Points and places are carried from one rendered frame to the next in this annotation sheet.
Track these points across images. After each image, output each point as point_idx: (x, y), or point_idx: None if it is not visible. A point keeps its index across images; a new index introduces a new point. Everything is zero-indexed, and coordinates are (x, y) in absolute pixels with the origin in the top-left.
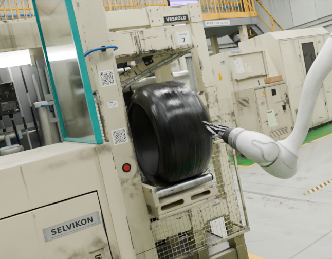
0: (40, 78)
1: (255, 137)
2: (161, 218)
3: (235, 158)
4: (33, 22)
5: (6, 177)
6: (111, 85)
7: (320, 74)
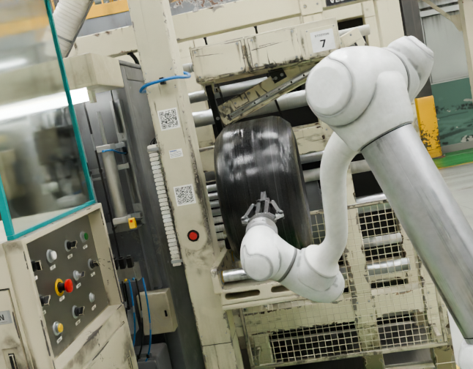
0: (113, 114)
1: (248, 241)
2: (225, 309)
3: None
4: (72, 58)
5: None
6: (174, 127)
7: (331, 162)
